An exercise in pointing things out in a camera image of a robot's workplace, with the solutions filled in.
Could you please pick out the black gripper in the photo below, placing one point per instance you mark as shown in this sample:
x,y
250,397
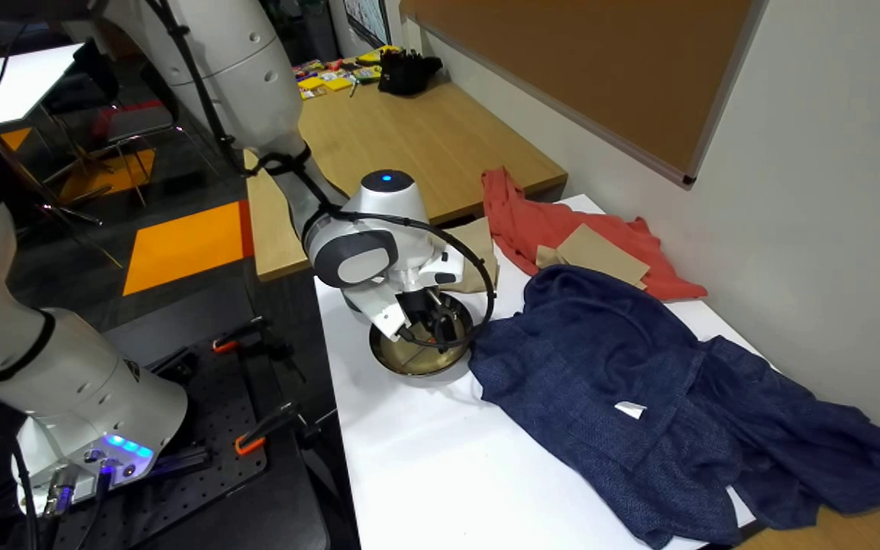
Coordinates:
x,y
438,310

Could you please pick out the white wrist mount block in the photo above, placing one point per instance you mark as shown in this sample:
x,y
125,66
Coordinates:
x,y
431,268

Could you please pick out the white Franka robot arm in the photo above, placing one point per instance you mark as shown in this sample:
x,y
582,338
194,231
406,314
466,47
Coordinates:
x,y
85,387

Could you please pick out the white connector plate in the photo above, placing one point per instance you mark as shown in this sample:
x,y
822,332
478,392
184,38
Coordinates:
x,y
389,321

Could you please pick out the long wooden table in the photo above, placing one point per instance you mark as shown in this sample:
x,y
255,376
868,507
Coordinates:
x,y
429,143

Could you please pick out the cork pin board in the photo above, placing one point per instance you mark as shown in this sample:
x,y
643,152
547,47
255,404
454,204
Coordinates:
x,y
582,63

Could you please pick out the large orange floor mat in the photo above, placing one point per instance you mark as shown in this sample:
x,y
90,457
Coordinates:
x,y
184,244

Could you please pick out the black tripod stand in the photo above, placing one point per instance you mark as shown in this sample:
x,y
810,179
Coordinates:
x,y
74,210

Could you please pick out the orange black bar clamp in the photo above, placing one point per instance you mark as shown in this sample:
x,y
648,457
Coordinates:
x,y
229,343
255,441

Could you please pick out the brown cardboard piece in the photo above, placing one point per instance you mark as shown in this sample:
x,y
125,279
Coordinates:
x,y
595,256

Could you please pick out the red cloth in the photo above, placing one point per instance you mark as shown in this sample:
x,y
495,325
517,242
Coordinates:
x,y
521,217

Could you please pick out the golden metal bowl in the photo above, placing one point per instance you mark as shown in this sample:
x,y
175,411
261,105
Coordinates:
x,y
415,361

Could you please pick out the small light wooden board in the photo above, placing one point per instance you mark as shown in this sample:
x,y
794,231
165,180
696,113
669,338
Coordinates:
x,y
273,234

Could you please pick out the white flat panel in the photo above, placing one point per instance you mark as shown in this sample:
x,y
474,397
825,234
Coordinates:
x,y
30,81

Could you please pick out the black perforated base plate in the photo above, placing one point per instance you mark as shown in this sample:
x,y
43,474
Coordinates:
x,y
207,479

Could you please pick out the tan cardboard sheet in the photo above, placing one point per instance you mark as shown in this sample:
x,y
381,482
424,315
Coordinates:
x,y
478,256

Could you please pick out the black robot stand top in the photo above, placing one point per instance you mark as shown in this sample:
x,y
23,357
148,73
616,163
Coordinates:
x,y
288,507

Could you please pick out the dark blue bathrobe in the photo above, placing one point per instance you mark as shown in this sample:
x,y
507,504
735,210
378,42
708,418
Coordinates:
x,y
643,408

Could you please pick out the black fabric bundle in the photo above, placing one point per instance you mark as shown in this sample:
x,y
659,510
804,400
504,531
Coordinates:
x,y
410,73

